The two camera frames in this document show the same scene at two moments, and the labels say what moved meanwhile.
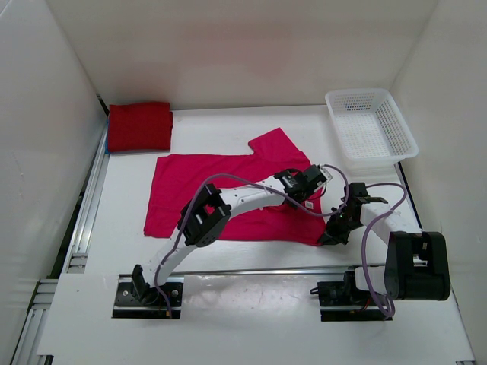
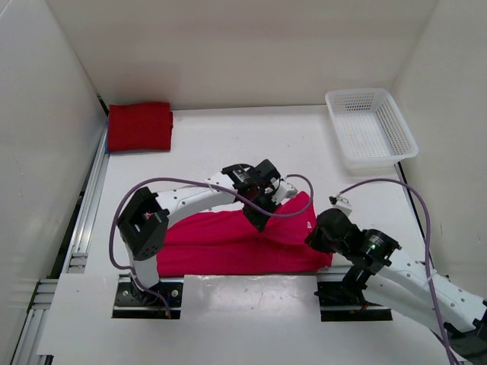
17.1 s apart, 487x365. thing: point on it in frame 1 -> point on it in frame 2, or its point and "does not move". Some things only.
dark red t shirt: [140, 127] does not move
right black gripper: [332, 233] -> [317, 239]
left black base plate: [139, 299] does not move
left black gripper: [317, 173] -> [258, 212]
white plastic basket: [373, 130] does not move
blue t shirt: [106, 138] does not move
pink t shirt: [179, 179] -> [221, 239]
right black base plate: [345, 293] does not move
